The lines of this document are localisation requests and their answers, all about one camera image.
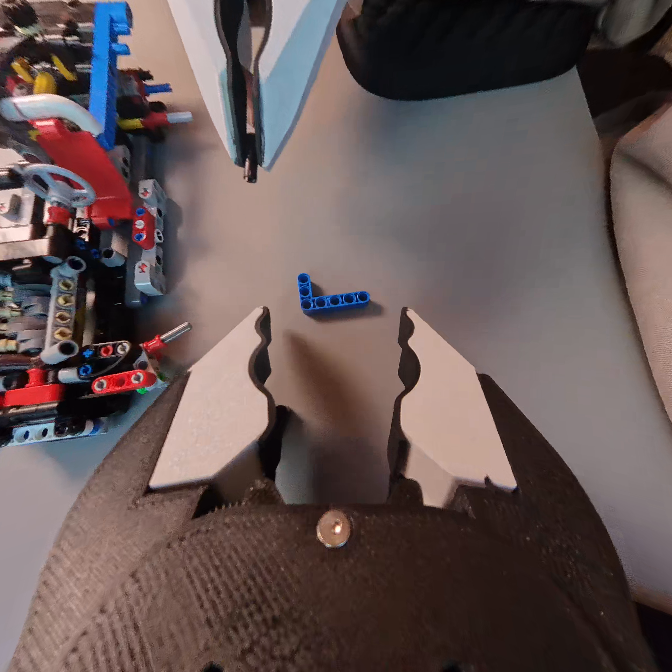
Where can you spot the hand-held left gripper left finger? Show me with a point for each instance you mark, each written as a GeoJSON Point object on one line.
{"type": "Point", "coordinates": [210, 420]}

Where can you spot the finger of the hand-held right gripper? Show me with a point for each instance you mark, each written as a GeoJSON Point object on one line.
{"type": "Point", "coordinates": [299, 57]}
{"type": "Point", "coordinates": [202, 57]}

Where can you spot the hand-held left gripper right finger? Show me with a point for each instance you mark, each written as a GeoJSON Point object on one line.
{"type": "Point", "coordinates": [456, 420]}

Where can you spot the black lego pin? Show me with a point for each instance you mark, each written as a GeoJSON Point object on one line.
{"type": "Point", "coordinates": [250, 172]}

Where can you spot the blue L-shaped lego beam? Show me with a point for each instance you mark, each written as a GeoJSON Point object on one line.
{"type": "Point", "coordinates": [336, 301]}

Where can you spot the lego car model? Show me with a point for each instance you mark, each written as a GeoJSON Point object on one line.
{"type": "Point", "coordinates": [63, 236]}

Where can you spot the person's right forearm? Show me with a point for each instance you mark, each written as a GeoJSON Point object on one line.
{"type": "Point", "coordinates": [635, 21]}

